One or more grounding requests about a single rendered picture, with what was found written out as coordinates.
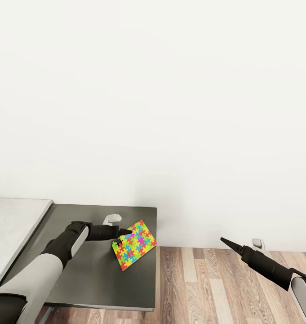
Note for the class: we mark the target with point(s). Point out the jigsaw puzzle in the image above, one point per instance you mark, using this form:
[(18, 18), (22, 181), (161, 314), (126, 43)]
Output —
[(134, 245)]

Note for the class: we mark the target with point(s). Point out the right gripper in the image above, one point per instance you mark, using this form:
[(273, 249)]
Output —
[(254, 259)]

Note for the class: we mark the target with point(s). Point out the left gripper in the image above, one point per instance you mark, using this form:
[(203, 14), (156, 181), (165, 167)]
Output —
[(108, 232)]

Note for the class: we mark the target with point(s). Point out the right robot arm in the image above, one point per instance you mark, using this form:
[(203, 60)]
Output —
[(255, 258)]

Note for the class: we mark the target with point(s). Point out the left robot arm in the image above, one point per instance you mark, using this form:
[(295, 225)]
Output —
[(22, 298)]

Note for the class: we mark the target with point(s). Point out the desk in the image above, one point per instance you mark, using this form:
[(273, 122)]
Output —
[(93, 278)]

